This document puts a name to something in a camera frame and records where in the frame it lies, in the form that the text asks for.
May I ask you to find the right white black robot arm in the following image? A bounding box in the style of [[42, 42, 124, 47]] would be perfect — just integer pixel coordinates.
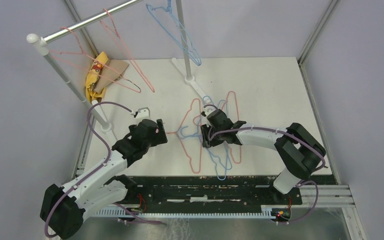
[[200, 108, 326, 204]]

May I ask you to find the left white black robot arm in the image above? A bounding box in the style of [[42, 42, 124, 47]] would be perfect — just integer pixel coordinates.
[[39, 119, 168, 240]]

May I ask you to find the beige cloth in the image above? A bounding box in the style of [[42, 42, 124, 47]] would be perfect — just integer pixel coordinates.
[[92, 59, 129, 94]]

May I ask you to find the yellow patterned cloth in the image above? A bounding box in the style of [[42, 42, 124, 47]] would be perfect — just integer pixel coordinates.
[[84, 52, 109, 103]]

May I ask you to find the silver horizontal rack rod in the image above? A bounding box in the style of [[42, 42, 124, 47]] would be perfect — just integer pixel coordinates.
[[42, 0, 142, 44]]

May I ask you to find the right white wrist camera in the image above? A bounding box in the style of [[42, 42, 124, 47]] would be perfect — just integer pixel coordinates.
[[201, 104, 218, 116]]

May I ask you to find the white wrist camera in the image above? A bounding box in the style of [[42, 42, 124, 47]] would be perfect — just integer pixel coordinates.
[[132, 107, 151, 121], [201, 104, 218, 116]]

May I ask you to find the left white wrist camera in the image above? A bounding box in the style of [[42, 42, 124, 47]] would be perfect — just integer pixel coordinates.
[[132, 107, 151, 121]]

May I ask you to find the blue wire hanger on table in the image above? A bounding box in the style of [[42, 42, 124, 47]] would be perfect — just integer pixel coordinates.
[[175, 95, 214, 140]]

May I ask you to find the rear white rack post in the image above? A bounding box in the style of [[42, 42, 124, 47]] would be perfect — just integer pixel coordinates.
[[175, 0, 195, 84]]

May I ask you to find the white rack post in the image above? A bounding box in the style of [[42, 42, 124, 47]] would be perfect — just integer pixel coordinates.
[[26, 33, 113, 133], [175, 0, 195, 84]]

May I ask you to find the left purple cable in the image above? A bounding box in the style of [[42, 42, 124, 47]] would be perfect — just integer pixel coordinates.
[[43, 101, 137, 239]]

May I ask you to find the purple cable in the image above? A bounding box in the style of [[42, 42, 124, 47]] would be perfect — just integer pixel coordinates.
[[203, 103, 327, 225], [43, 101, 137, 239]]

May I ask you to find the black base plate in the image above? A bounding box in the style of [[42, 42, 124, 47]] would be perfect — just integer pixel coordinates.
[[119, 175, 303, 214]]

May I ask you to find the white toothed cable duct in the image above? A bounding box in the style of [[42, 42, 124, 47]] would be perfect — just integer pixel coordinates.
[[92, 205, 276, 220]]

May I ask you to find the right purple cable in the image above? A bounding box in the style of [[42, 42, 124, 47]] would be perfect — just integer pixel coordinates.
[[203, 103, 327, 225]]

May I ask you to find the left white rack post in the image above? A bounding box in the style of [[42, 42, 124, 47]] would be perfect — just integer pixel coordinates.
[[26, 33, 113, 133]]

